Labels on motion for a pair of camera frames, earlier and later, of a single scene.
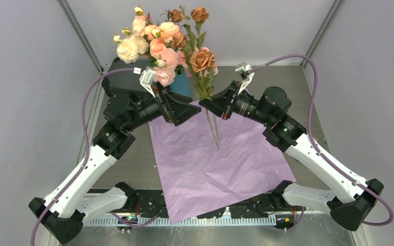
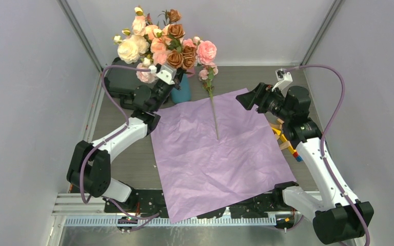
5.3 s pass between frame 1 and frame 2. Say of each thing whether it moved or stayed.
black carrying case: stayed
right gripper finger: moved
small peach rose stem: stayed
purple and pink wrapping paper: stayed
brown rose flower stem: moved
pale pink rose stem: moved
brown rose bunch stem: moved
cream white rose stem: stayed
